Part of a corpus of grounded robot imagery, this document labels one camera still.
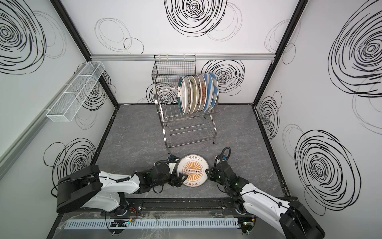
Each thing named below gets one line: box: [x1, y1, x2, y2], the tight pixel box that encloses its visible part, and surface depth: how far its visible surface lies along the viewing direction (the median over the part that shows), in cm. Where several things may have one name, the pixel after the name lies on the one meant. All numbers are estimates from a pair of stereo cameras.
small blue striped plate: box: [203, 73, 214, 113], surface depth 74 cm
